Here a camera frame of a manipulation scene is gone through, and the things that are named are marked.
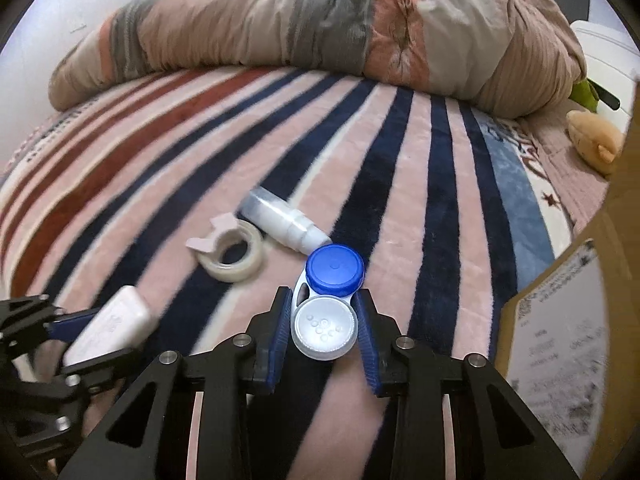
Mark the brown plush toy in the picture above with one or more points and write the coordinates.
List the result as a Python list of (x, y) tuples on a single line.
[(598, 142)]

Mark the pink bed sheet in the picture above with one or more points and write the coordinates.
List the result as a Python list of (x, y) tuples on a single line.
[(580, 188)]

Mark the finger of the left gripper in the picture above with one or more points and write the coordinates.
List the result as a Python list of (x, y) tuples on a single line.
[(98, 374), (36, 319)]

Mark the rolled patchwork duvet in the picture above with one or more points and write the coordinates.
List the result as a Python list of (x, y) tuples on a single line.
[(509, 58)]

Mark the white spray bottle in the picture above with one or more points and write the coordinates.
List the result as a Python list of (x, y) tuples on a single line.
[(287, 225)]

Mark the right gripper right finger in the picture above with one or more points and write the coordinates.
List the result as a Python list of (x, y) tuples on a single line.
[(496, 436)]

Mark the green plush toy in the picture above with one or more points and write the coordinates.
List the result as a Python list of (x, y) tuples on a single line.
[(584, 94)]

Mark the striped pink blanket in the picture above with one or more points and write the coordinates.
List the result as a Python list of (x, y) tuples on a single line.
[(270, 274)]

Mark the white headboard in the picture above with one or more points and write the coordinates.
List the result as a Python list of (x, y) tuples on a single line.
[(612, 66)]

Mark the contact lens case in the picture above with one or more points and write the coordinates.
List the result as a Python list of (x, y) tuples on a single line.
[(324, 325)]

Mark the cardboard box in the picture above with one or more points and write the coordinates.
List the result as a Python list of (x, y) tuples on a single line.
[(569, 342)]

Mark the clear tape roll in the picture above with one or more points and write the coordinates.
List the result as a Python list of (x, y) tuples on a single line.
[(228, 232)]

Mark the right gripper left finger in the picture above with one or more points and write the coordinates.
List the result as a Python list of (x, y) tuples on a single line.
[(145, 434)]

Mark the white soap-like box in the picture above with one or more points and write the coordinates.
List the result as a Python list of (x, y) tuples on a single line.
[(124, 322)]

